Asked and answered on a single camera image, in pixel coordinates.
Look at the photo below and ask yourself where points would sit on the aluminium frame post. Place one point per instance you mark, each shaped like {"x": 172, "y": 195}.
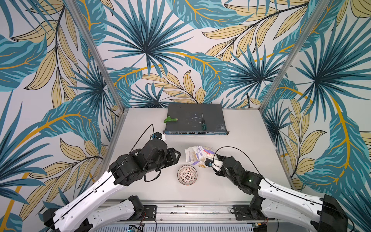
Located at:
{"x": 312, "y": 20}
{"x": 79, "y": 20}

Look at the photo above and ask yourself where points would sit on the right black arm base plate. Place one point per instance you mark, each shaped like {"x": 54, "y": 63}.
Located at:
{"x": 244, "y": 212}

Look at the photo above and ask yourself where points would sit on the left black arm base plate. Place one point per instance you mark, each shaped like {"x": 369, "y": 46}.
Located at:
{"x": 148, "y": 213}

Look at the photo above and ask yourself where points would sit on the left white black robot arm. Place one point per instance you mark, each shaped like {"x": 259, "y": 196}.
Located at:
{"x": 83, "y": 213}

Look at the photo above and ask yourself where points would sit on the aluminium front rail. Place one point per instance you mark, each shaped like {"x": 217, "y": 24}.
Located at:
{"x": 194, "y": 213}

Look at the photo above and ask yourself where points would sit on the grey network switch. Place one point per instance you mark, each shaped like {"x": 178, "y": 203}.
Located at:
{"x": 190, "y": 119}

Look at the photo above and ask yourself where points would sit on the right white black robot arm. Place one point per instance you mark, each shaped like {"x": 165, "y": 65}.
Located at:
{"x": 271, "y": 200}

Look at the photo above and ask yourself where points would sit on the right aluminium frame post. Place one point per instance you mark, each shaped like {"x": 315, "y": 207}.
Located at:
{"x": 312, "y": 20}

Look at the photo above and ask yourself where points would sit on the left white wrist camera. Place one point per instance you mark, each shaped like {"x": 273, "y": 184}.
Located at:
{"x": 158, "y": 135}

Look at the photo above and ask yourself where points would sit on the green plastic fitting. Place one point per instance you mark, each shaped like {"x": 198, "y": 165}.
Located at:
{"x": 170, "y": 119}

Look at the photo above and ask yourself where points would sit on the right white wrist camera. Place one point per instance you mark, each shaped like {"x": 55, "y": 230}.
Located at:
{"x": 214, "y": 163}

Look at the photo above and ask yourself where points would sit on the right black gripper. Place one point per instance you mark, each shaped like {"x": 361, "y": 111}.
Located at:
{"x": 221, "y": 167}

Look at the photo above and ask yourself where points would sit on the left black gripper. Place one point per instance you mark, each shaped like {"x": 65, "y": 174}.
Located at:
{"x": 172, "y": 157}

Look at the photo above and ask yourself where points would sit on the clear oats bag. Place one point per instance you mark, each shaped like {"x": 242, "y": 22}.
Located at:
{"x": 197, "y": 155}

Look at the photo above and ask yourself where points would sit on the white patterned breakfast bowl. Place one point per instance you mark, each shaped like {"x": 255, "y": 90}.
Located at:
{"x": 187, "y": 175}

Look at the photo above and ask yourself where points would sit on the green handled screwdriver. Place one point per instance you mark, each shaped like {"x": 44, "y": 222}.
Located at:
{"x": 204, "y": 127}

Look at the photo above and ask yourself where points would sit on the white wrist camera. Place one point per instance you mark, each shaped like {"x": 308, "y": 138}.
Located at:
{"x": 214, "y": 163}
{"x": 158, "y": 135}

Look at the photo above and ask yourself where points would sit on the left aluminium frame post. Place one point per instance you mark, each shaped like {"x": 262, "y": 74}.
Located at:
{"x": 79, "y": 20}

